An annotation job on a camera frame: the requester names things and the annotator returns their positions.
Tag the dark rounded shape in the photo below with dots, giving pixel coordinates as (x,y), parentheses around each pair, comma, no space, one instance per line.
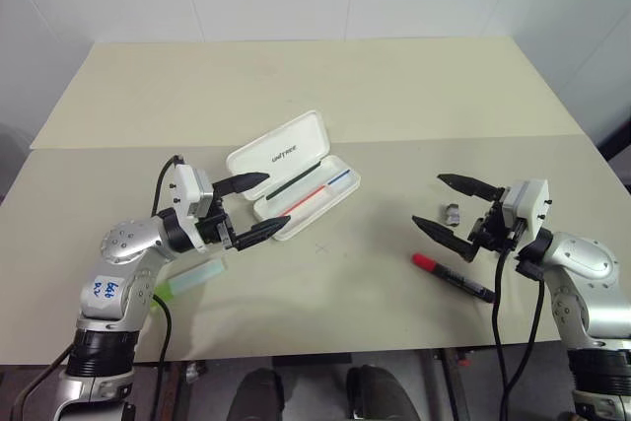
(379,394)
(261,396)

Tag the small grey metal clip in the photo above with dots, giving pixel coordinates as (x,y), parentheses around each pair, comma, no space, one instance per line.
(451,215)

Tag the blue and white pen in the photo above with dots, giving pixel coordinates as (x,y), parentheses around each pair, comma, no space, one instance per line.
(339,177)

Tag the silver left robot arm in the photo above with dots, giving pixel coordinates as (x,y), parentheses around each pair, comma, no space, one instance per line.
(123,243)

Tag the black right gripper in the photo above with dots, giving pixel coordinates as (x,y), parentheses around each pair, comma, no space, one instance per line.
(493,231)

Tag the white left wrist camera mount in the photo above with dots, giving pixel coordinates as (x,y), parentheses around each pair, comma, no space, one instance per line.
(185,189)

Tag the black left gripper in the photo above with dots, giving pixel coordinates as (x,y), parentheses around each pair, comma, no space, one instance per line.
(214,229)

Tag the green translucent highlighter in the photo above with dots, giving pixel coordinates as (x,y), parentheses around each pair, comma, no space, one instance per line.
(197,275)

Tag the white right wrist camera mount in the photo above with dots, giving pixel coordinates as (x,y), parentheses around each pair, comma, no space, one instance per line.
(530,204)

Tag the red and white pen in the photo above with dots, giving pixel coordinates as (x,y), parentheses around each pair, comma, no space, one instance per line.
(308,197)

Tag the black marker with red cap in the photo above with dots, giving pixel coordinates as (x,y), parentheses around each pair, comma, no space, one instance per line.
(453,275)

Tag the dark metal table frame bar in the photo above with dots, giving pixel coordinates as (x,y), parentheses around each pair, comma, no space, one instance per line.
(446,386)
(189,391)

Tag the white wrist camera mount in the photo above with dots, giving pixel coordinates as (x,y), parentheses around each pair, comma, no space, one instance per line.
(185,189)
(530,204)

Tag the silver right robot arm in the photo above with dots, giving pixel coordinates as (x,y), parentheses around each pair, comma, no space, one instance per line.
(584,258)

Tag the white open pencil case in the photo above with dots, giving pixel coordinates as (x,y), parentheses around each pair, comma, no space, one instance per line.
(296,145)

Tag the dark green pen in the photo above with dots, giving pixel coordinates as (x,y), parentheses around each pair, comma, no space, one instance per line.
(291,183)

